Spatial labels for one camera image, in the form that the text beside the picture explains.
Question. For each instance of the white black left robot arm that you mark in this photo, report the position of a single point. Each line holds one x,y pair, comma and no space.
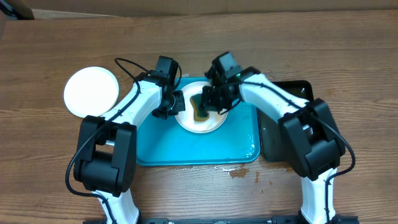
105,160

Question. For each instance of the dark object top left corner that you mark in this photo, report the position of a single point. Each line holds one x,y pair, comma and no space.
16,10

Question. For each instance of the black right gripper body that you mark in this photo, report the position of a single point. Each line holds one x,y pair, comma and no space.
221,101

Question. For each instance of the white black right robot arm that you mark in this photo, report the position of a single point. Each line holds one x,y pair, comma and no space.
311,142

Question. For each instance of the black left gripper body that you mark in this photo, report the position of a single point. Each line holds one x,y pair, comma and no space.
168,109

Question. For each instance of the blue plastic tray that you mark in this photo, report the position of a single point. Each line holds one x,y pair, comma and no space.
163,142

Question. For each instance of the white plate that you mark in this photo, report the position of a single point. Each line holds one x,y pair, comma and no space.
186,118
91,91

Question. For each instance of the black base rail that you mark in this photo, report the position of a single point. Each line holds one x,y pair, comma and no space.
283,219

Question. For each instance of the green yellow sponge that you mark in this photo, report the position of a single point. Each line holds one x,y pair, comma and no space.
199,113

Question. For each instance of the black water tray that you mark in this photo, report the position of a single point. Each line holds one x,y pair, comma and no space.
271,143

